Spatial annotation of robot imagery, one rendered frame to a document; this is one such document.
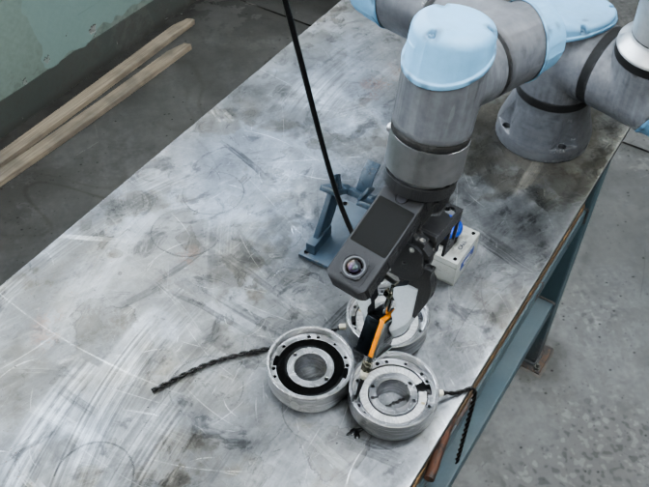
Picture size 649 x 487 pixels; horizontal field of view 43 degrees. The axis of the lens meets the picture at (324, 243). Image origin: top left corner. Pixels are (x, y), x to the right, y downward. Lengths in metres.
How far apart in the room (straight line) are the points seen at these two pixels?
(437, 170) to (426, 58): 0.11
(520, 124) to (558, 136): 0.06
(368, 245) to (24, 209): 1.79
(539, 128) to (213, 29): 1.94
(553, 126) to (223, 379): 0.63
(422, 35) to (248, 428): 0.51
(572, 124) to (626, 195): 1.25
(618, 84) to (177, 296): 0.66
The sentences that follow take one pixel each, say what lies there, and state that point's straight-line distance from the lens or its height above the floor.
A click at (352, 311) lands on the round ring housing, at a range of 1.05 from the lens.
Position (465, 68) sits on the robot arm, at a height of 1.26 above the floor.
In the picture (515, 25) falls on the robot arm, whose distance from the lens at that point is 0.78.
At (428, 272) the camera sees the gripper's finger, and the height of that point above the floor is 1.04.
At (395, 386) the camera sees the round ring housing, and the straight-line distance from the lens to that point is 1.00.
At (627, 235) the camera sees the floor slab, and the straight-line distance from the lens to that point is 2.44.
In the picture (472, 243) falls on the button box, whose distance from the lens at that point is 1.12.
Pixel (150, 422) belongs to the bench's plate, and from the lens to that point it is 1.01.
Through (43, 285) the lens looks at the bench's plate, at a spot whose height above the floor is 0.80.
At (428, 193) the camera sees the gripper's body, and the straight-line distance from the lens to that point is 0.77.
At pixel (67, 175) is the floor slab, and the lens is 2.54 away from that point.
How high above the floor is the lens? 1.65
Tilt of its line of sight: 47 degrees down
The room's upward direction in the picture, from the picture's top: 1 degrees clockwise
